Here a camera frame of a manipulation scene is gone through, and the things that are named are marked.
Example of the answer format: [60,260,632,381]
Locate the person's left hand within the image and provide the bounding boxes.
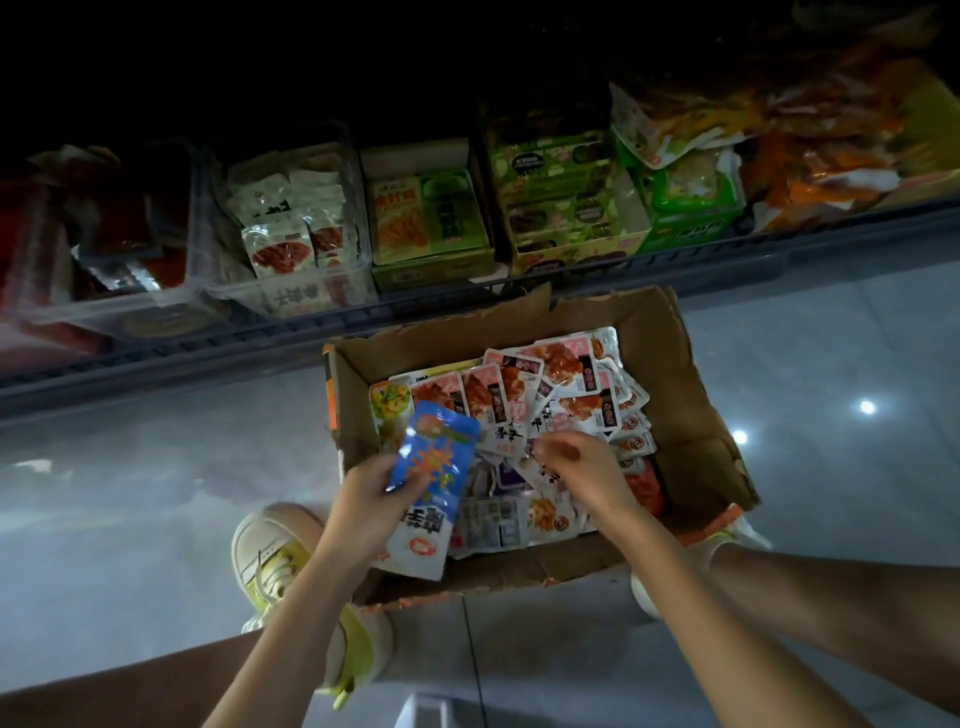
[318,447,437,579]

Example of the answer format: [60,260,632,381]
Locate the pile of orange yellow packets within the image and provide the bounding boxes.
[610,37,932,234]

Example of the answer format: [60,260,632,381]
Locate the person's left leg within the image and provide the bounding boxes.
[0,622,347,728]

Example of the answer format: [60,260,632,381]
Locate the person's right shoe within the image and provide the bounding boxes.
[630,510,774,620]

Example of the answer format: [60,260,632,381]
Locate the clear plastic tray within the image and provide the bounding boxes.
[210,127,380,320]
[0,172,107,377]
[30,142,242,344]

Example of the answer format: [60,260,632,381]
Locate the pile of red snack packets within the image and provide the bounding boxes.
[0,180,47,324]

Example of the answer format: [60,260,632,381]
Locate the person's right forearm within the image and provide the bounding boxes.
[607,510,872,728]

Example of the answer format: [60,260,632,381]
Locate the grey metal store shelf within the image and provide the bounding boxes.
[0,0,960,422]

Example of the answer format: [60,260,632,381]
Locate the brown cardboard box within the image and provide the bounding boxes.
[322,285,762,605]

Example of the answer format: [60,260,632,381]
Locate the green orange display carton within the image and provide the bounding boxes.
[360,139,504,294]

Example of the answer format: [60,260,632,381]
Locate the lime green display tray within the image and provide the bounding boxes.
[885,60,960,204]

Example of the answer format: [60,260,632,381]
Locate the white sock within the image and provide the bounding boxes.
[322,615,362,692]

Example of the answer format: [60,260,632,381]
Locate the white plastic stool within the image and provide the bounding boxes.
[393,693,467,728]

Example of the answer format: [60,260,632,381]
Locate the person's right hand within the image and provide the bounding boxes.
[532,432,644,527]

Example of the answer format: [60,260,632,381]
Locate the person's right leg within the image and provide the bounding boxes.
[705,547,960,714]

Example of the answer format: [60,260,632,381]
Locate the handful of blue snack packets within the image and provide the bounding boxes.
[372,400,485,584]

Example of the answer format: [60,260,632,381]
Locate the person's shoe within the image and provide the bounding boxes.
[630,510,774,620]
[229,502,395,710]

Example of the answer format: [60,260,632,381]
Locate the person's left shoe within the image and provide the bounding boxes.
[229,502,395,710]

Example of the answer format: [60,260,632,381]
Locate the green snack packets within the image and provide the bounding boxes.
[615,135,749,254]

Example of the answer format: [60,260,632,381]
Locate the person's leg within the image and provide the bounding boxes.
[0,622,347,728]
[705,547,960,714]

